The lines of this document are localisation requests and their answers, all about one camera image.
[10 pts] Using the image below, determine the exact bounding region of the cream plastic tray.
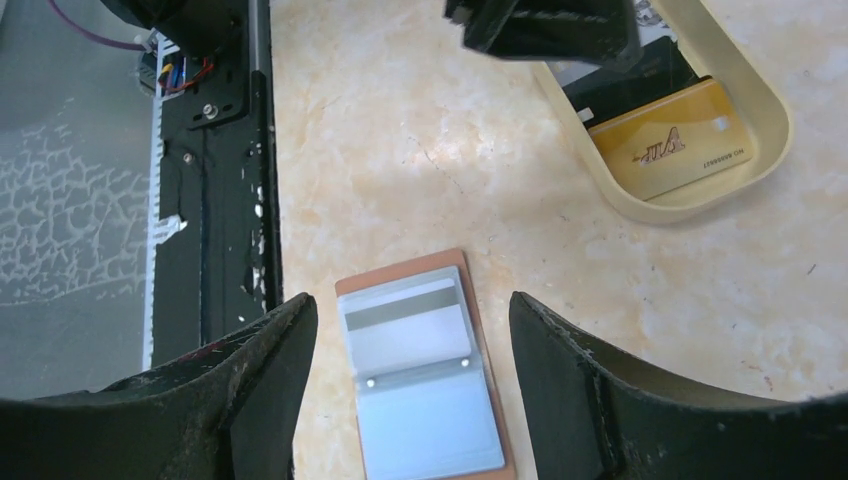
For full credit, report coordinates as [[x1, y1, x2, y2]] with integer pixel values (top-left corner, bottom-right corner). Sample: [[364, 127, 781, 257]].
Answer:
[[533, 1, 793, 224]]

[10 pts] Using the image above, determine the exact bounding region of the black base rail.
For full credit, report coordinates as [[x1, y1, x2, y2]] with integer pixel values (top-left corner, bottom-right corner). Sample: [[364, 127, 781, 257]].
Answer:
[[142, 1, 283, 369]]

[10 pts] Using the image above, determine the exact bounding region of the yellow credit cards stack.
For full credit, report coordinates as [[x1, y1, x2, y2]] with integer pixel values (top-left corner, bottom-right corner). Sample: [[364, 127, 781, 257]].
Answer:
[[588, 78, 755, 200]]

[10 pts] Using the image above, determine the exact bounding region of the white card with stripe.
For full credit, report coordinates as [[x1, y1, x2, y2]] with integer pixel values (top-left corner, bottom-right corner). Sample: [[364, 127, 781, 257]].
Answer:
[[338, 277, 473, 377]]

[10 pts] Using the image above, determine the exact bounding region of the tan leather card holder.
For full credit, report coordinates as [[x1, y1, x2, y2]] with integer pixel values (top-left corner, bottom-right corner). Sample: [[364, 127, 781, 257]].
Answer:
[[335, 248, 517, 479]]

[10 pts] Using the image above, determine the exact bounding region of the black VIP card in tray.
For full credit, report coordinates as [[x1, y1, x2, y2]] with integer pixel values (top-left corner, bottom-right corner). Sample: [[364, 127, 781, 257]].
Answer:
[[563, 36, 700, 128]]

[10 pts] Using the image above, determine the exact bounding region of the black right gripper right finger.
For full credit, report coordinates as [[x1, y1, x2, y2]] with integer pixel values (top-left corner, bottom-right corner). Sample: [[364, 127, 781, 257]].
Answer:
[[509, 292, 847, 479]]

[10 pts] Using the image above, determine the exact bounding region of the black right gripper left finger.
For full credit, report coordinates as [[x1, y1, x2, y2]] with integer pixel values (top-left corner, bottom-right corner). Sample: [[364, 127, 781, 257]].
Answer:
[[1, 293, 318, 479]]

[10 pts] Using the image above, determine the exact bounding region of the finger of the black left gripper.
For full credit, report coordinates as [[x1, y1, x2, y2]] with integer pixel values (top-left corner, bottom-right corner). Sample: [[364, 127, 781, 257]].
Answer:
[[444, 0, 643, 70]]

